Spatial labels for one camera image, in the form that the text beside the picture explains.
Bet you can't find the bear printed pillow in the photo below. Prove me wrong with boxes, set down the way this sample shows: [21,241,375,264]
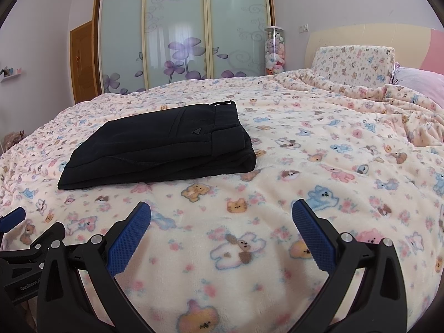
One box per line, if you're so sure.
[310,45,396,87]

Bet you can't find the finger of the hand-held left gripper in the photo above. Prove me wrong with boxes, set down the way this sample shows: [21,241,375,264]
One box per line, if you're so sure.
[0,206,26,234]
[0,223,66,271]

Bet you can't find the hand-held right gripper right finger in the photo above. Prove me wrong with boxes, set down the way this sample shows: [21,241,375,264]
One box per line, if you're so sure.
[291,199,408,333]

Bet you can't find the black pants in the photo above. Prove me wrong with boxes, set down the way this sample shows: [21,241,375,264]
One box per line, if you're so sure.
[57,100,257,191]

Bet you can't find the cream and pink headboard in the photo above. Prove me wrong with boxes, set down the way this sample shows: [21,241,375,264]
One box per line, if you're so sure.
[304,24,444,73]

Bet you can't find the light purple pillow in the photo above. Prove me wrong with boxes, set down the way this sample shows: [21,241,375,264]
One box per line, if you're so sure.
[390,62,444,106]

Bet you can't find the wooden door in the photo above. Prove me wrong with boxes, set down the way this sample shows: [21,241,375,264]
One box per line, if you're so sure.
[69,20,101,105]

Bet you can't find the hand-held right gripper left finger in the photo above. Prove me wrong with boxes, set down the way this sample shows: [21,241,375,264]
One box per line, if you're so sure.
[36,201,152,333]

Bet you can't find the brown pink soft toy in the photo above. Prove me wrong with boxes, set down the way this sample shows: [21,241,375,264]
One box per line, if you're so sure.
[2,130,25,150]

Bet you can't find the clear tube of plush toys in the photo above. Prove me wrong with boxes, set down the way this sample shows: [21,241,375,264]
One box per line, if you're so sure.
[264,27,287,76]

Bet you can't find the wardrobe with floral glass doors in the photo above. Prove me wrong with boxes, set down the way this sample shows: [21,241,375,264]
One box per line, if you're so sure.
[95,0,274,95]

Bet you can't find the white wall shelf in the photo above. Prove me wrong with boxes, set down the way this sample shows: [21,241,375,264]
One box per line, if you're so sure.
[0,66,24,82]

